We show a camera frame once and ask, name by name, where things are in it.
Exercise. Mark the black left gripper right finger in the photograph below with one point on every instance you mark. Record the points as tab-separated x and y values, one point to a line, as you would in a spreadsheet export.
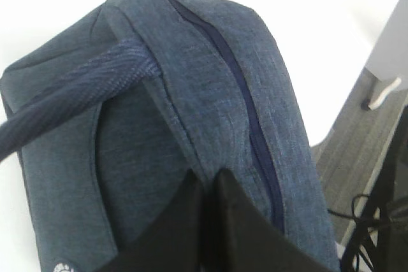
245	240

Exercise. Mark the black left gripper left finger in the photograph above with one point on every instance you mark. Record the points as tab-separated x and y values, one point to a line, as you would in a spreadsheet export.
172	241

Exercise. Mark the dark blue insulated lunch bag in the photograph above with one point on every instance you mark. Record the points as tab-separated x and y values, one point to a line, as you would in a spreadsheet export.
108	116

